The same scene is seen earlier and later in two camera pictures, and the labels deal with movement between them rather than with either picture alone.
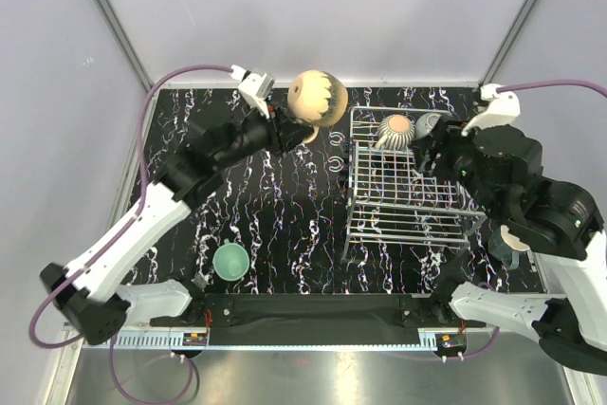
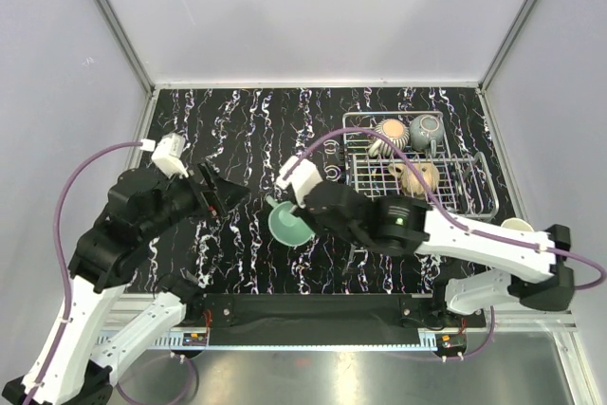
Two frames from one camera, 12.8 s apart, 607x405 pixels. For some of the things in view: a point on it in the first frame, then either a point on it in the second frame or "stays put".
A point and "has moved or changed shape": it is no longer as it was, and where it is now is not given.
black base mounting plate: (318, 320) stays put
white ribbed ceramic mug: (396, 132) has moved or changed shape
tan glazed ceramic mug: (317, 99) -> (427, 173)
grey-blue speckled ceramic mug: (425, 122) has moved or changed shape
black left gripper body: (276, 133) -> (210, 197)
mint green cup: (230, 262) -> (286, 227)
